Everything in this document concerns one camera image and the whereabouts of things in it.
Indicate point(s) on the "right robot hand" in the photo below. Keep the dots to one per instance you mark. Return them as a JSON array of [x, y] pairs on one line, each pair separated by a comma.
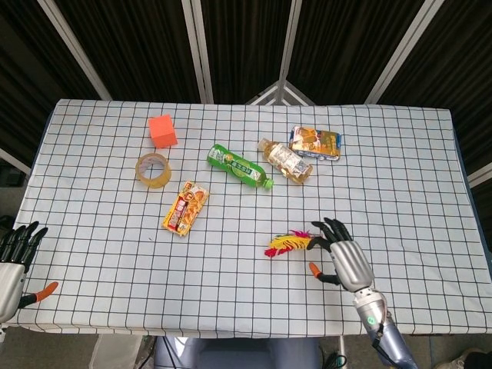
[[348, 261]]

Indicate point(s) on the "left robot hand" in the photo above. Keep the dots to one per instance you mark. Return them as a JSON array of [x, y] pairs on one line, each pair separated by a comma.
[[9, 269]]

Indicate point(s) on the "red yellow feather toy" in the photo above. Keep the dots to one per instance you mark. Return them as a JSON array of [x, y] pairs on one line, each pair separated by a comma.
[[286, 243]]

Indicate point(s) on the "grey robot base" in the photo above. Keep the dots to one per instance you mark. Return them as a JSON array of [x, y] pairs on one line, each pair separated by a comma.
[[234, 353]]

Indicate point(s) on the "white checkered tablecloth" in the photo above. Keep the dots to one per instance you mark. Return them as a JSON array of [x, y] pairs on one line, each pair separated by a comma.
[[246, 269]]

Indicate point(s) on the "amber tea bottle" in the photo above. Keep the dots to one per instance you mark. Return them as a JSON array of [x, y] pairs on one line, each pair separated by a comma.
[[286, 161]]

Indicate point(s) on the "blue gold snack packet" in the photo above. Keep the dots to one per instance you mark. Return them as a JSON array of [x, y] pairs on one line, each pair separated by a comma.
[[316, 143]]

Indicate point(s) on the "green tea bottle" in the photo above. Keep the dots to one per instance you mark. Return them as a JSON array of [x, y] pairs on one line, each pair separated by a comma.
[[238, 167]]

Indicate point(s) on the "white shoe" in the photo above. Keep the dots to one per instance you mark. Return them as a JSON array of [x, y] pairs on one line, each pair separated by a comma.
[[461, 361]]

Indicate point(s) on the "yellow red snack box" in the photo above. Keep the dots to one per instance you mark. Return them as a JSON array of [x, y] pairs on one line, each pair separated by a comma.
[[185, 210]]

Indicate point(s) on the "clear packing tape roll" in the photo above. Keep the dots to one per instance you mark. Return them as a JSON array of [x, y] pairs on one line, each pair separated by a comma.
[[152, 171]]

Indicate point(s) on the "orange foam cube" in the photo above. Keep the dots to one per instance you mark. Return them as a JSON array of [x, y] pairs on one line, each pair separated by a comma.
[[162, 131]]

